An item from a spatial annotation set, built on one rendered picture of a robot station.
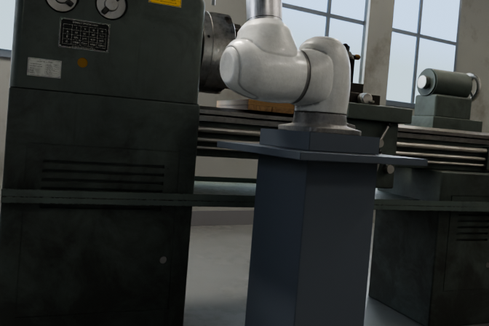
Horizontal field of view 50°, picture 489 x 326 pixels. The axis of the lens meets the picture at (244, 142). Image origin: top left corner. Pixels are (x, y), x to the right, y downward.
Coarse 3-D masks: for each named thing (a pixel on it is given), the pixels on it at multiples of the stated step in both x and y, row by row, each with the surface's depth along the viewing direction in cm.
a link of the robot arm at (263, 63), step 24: (264, 0) 142; (264, 24) 138; (240, 48) 135; (264, 48) 136; (288, 48) 139; (240, 72) 135; (264, 72) 135; (288, 72) 138; (264, 96) 140; (288, 96) 142
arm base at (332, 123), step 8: (296, 112) 151; (304, 112) 148; (312, 112) 147; (296, 120) 151; (304, 120) 148; (312, 120) 147; (320, 120) 146; (328, 120) 146; (336, 120) 147; (344, 120) 150; (280, 128) 156; (288, 128) 153; (296, 128) 150; (304, 128) 146; (312, 128) 142; (320, 128) 143; (328, 128) 145; (336, 128) 147; (344, 128) 149; (352, 128) 159
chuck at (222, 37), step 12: (216, 12) 202; (216, 24) 194; (228, 24) 196; (216, 36) 191; (228, 36) 193; (216, 48) 191; (216, 60) 192; (216, 72) 194; (204, 84) 198; (216, 84) 199
